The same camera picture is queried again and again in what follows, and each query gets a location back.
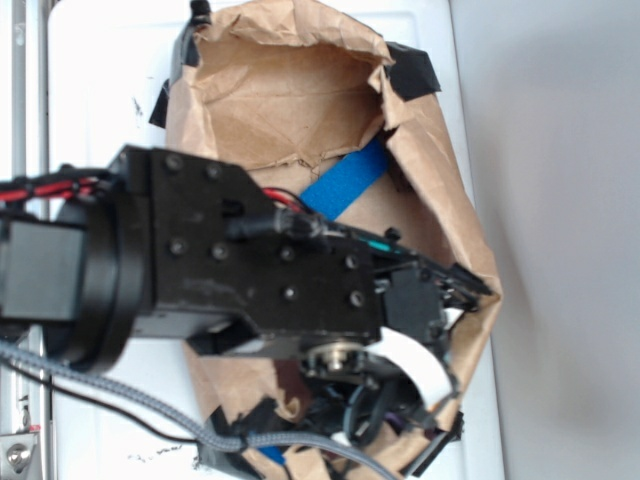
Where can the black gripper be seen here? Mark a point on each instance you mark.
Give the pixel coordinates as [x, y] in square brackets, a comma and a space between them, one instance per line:
[404, 378]

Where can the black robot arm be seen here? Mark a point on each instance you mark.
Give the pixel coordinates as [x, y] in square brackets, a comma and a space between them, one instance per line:
[162, 245]

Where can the blue foam block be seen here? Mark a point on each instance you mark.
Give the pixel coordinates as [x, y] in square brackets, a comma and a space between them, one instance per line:
[340, 186]

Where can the brown paper-lined box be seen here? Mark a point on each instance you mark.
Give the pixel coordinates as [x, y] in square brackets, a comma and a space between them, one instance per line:
[286, 89]

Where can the aluminium frame rail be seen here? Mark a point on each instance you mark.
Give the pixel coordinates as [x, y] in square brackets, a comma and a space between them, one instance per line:
[26, 445]

